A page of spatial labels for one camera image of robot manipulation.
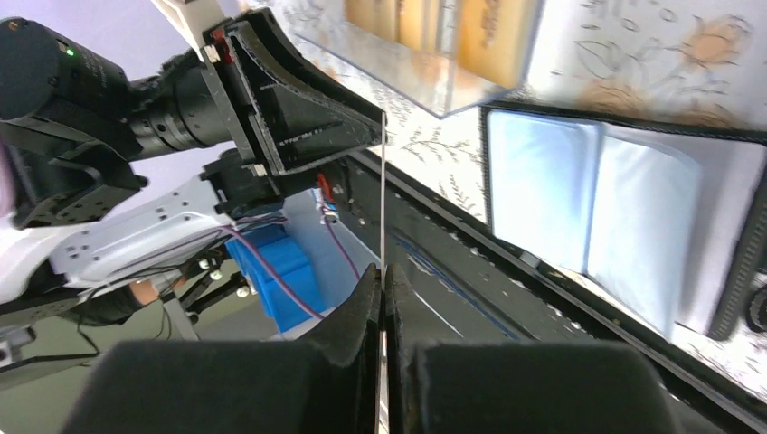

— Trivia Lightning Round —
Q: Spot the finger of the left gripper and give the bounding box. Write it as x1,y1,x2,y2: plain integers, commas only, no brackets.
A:
204,7,384,176

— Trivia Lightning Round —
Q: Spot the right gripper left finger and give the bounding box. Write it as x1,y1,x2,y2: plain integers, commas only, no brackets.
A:
62,266,382,433

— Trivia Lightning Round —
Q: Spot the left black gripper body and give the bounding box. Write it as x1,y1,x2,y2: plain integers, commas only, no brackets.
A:
1,17,231,228

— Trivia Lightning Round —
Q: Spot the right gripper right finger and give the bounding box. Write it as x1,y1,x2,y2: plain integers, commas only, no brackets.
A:
384,264,683,433

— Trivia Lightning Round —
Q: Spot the orange credit card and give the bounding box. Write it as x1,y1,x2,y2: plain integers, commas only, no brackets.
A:
379,111,388,278

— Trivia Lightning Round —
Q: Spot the clear plastic card box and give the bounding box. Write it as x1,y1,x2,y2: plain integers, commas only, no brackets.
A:
294,0,541,118

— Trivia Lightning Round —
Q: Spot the black leather card holder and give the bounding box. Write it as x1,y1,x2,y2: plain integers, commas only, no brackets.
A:
480,101,766,341

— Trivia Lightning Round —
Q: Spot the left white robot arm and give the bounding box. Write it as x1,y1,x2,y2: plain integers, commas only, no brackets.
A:
1,1,386,308

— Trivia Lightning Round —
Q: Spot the floral pattern table mat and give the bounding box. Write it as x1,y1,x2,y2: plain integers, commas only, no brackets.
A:
239,0,767,400

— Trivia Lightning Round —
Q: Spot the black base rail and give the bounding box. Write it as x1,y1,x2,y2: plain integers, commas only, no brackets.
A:
325,152,766,433

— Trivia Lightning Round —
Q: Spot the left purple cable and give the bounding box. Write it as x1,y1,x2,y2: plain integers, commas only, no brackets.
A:
218,224,361,322

